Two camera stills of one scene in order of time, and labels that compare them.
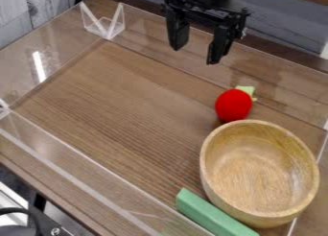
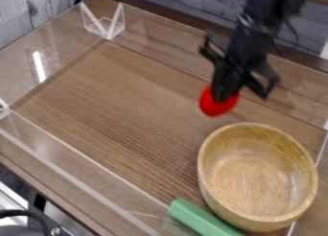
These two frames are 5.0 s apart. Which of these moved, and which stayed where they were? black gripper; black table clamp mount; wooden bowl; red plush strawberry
Moved: red plush strawberry; black gripper
Stayed: wooden bowl; black table clamp mount
